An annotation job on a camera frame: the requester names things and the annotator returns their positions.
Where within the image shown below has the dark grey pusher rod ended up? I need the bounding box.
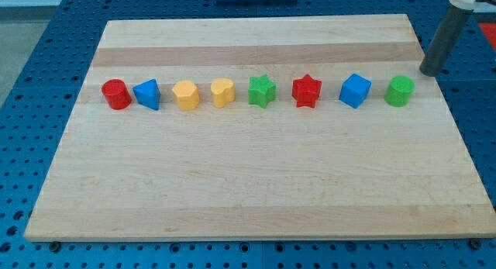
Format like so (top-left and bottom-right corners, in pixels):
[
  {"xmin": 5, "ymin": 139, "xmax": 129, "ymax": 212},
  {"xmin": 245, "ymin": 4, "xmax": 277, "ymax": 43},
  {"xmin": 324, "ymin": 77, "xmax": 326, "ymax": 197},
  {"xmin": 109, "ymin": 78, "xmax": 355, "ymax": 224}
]
[{"xmin": 419, "ymin": 5, "xmax": 473, "ymax": 77}]

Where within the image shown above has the green cylinder block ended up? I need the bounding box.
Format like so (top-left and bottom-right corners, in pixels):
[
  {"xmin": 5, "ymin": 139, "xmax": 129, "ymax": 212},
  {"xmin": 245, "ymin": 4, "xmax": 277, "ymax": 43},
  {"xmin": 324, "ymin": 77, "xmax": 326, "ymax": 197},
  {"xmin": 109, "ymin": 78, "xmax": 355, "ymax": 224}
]
[{"xmin": 384, "ymin": 75, "xmax": 415, "ymax": 107}]

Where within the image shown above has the red object at right edge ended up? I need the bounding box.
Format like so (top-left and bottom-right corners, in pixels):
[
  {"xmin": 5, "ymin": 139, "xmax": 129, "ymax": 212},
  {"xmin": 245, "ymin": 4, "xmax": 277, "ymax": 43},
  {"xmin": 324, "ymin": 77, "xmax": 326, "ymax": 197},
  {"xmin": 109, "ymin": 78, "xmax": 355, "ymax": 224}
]
[{"xmin": 478, "ymin": 22, "xmax": 496, "ymax": 50}]

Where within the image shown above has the blue cube block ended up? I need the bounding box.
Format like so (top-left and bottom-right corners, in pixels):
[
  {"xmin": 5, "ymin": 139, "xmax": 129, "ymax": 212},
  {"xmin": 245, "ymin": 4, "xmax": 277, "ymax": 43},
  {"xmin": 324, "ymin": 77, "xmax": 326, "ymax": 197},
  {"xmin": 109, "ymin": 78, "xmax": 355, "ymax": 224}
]
[{"xmin": 339, "ymin": 74, "xmax": 372, "ymax": 109}]

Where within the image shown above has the red star block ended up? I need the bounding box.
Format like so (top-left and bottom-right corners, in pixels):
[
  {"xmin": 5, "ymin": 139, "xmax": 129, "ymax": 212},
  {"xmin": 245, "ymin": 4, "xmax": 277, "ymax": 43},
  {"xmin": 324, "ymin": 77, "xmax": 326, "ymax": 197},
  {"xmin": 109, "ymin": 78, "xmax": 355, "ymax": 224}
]
[{"xmin": 291, "ymin": 74, "xmax": 322, "ymax": 109}]

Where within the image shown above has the wooden board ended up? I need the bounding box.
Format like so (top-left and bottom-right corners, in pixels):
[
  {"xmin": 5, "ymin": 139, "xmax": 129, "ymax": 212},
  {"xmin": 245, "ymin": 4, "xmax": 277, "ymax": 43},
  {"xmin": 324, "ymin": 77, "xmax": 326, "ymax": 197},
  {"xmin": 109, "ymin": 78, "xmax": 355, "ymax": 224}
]
[{"xmin": 24, "ymin": 14, "xmax": 495, "ymax": 243}]

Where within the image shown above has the green star block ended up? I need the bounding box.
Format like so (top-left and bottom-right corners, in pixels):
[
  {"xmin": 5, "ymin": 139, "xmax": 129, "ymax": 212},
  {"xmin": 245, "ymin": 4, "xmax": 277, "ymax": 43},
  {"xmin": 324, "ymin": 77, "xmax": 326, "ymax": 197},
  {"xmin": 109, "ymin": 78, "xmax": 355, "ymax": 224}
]
[{"xmin": 248, "ymin": 74, "xmax": 276, "ymax": 109}]

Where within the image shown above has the yellow heart block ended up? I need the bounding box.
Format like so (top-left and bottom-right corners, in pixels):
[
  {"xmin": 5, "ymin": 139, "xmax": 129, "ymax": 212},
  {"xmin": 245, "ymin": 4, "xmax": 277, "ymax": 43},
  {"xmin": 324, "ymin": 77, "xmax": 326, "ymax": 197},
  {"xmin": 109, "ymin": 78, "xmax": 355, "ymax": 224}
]
[{"xmin": 210, "ymin": 78, "xmax": 236, "ymax": 108}]

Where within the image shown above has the yellow hexagon block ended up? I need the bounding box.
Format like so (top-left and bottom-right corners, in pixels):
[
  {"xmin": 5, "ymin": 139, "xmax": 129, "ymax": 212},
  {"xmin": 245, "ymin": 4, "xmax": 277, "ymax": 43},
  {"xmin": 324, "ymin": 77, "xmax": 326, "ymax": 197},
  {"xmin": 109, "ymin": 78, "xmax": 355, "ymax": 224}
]
[{"xmin": 172, "ymin": 81, "xmax": 200, "ymax": 111}]

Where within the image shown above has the blue triangle block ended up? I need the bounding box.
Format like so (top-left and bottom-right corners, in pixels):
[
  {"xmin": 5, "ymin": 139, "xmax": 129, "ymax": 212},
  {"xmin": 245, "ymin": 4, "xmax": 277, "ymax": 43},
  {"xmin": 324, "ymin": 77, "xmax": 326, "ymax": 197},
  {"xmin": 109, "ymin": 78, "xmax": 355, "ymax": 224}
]
[{"xmin": 133, "ymin": 79, "xmax": 161, "ymax": 111}]

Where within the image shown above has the red cylinder block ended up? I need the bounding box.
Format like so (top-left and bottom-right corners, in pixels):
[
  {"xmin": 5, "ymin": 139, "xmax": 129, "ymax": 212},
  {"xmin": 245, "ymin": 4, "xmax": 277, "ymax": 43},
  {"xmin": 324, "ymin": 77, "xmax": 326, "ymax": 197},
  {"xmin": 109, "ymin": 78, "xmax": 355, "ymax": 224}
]
[{"xmin": 102, "ymin": 79, "xmax": 132, "ymax": 110}]

